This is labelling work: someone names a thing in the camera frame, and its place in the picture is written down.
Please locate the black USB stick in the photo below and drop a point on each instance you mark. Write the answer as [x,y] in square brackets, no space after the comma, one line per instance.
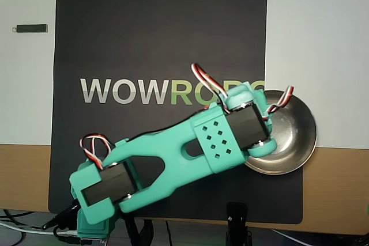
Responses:
[30,28]

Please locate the black table clamp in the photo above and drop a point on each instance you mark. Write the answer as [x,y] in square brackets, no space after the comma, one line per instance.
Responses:
[131,228]
[63,214]

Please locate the teal 3D-printed robot arm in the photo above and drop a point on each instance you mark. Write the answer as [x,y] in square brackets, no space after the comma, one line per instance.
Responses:
[173,142]

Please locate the metal bowl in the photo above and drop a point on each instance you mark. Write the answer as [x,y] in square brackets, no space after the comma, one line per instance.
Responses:
[297,130]

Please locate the black mat with WOWROBO print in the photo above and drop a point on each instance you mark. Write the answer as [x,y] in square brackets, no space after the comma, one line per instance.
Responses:
[144,27]

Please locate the white paper sheet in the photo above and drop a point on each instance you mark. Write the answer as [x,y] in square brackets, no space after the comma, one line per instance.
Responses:
[317,41]
[26,84]

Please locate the black spring-arm camera stand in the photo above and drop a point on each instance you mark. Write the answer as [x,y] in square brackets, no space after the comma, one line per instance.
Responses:
[236,214]

